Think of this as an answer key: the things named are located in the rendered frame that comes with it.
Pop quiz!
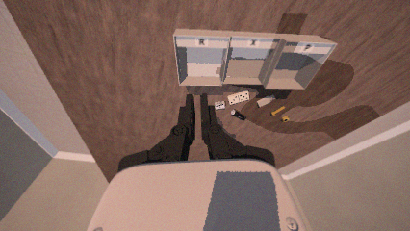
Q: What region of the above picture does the black battery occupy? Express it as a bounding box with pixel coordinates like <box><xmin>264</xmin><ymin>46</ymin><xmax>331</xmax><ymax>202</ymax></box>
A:
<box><xmin>231</xmin><ymin>110</ymin><xmax>246</xmax><ymax>120</ymax></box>

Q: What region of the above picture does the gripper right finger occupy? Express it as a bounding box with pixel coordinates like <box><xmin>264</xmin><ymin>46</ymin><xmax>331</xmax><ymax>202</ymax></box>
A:
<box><xmin>200</xmin><ymin>93</ymin><xmax>275</xmax><ymax>167</ymax></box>

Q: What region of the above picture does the white domino with black pips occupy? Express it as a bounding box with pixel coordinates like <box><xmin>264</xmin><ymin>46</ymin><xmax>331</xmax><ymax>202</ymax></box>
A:
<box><xmin>228</xmin><ymin>90</ymin><xmax>249</xmax><ymax>104</ymax></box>

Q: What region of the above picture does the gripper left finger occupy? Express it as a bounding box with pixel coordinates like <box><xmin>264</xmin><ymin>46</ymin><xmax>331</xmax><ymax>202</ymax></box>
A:
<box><xmin>117</xmin><ymin>94</ymin><xmax>195</xmax><ymax>173</ymax></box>

